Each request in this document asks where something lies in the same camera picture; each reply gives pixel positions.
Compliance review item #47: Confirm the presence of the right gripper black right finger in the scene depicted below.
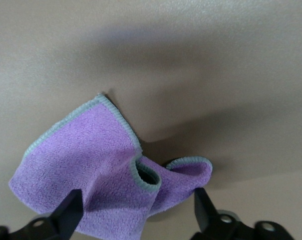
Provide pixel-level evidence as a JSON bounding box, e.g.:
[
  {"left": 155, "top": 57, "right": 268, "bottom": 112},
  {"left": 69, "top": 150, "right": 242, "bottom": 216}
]
[{"left": 192, "top": 187, "right": 256, "bottom": 240}]

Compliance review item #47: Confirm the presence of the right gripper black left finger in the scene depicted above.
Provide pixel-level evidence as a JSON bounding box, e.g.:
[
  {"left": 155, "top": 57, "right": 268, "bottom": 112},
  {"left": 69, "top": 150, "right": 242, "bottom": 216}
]
[{"left": 8, "top": 189, "right": 83, "bottom": 240}]

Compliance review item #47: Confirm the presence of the brown table cover mat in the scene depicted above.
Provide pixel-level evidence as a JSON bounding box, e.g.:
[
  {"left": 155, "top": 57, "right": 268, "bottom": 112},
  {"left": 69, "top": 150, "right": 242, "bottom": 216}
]
[{"left": 0, "top": 0, "right": 302, "bottom": 240}]

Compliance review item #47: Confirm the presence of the purple microfibre towel grey edge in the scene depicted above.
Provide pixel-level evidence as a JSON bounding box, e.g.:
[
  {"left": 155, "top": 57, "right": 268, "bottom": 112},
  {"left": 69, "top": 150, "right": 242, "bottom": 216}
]
[{"left": 7, "top": 92, "right": 213, "bottom": 238}]

